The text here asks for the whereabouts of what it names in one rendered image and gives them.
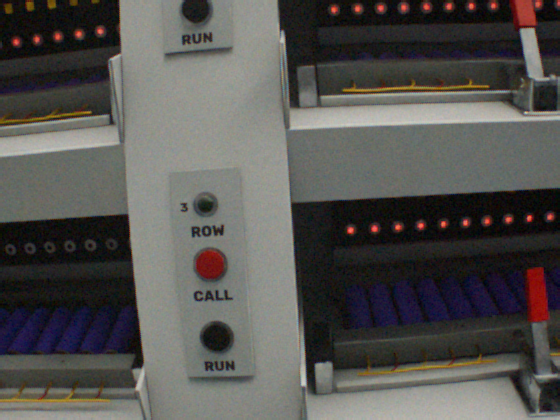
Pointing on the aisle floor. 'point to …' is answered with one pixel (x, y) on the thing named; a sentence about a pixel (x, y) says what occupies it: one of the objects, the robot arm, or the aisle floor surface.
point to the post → (186, 397)
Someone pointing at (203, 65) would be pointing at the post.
